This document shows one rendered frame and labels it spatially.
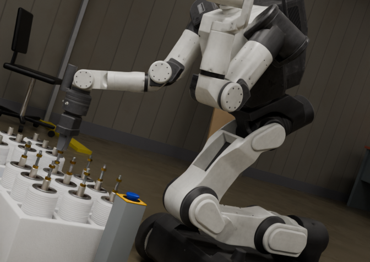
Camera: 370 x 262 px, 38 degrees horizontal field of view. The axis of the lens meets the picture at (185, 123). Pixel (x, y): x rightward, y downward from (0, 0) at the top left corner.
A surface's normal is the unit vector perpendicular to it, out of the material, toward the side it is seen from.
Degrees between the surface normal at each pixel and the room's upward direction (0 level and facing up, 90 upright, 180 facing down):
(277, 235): 90
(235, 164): 114
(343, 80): 90
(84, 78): 90
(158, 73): 82
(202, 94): 143
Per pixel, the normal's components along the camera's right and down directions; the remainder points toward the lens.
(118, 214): -0.77, -0.24
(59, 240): 0.55, 0.23
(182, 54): 0.12, -0.05
